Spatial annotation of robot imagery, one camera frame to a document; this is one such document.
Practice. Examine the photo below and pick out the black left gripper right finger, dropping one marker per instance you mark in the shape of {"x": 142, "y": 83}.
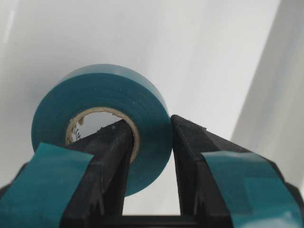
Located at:
{"x": 225, "y": 185}

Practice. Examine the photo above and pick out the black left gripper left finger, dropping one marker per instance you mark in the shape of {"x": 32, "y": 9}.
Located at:
{"x": 72, "y": 186}

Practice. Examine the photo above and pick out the teal tape roll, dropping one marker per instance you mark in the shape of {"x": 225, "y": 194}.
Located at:
{"x": 119, "y": 88}

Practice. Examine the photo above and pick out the white plastic case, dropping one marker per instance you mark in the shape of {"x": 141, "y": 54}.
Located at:
{"x": 42, "y": 41}

